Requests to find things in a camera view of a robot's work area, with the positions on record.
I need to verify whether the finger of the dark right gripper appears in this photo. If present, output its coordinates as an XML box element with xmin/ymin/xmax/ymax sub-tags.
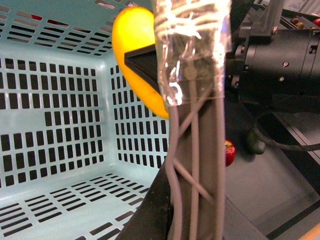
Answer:
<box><xmin>124</xmin><ymin>44</ymin><xmax>160</xmax><ymax>92</ymax></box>

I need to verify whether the grey-brown left gripper finger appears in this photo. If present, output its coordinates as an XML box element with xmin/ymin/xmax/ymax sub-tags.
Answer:
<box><xmin>152</xmin><ymin>0</ymin><xmax>232</xmax><ymax>240</ymax></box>

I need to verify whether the red apple on table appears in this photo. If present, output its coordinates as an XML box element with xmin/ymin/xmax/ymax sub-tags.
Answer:
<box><xmin>225</xmin><ymin>139</ymin><xmax>236</xmax><ymax>167</ymax></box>

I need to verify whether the light blue plastic basket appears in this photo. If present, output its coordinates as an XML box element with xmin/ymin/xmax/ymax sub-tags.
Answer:
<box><xmin>0</xmin><ymin>0</ymin><xmax>169</xmax><ymax>240</ymax></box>

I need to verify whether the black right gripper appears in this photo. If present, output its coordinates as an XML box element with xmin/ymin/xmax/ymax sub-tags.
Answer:
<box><xmin>224</xmin><ymin>27</ymin><xmax>320</xmax><ymax>113</ymax></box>

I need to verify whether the yellow mango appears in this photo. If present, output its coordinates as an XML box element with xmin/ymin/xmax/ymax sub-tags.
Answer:
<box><xmin>111</xmin><ymin>6</ymin><xmax>169</xmax><ymax>120</ymax></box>

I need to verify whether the green avocado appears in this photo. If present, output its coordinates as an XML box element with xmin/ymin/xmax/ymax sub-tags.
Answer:
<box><xmin>244</xmin><ymin>128</ymin><xmax>266</xmax><ymax>155</ymax></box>

